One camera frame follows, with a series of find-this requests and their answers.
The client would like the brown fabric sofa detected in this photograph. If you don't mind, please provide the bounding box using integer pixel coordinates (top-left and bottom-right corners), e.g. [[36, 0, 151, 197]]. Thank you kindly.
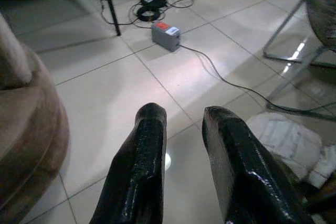
[[0, 11, 71, 224]]

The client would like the black tripod leg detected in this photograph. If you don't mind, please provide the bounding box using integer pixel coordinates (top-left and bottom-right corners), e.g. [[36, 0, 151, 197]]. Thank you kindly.
[[99, 0, 122, 37]]

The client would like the black coiled cable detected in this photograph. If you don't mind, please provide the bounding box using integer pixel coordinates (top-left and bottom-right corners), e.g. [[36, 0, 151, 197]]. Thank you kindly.
[[137, 5, 160, 22]]

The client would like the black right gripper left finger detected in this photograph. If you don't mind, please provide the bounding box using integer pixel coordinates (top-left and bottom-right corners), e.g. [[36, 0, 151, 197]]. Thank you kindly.
[[89, 102, 168, 224]]

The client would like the white pillow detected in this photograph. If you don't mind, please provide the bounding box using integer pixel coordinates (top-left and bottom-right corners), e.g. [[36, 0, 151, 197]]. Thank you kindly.
[[246, 112, 336, 189]]

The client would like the grey floor cable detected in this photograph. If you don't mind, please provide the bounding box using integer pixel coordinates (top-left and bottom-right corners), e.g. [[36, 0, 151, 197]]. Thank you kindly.
[[179, 45, 336, 122]]

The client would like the metal frame chair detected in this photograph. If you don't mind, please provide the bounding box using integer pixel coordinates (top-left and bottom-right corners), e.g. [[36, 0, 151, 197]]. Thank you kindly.
[[262, 0, 336, 109]]

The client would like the grey power supply box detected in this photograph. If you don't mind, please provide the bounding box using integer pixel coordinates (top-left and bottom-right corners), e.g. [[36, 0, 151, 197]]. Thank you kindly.
[[151, 22, 181, 52]]

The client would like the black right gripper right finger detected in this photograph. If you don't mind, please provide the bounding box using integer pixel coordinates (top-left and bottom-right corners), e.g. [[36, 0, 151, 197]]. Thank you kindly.
[[201, 106, 315, 224]]

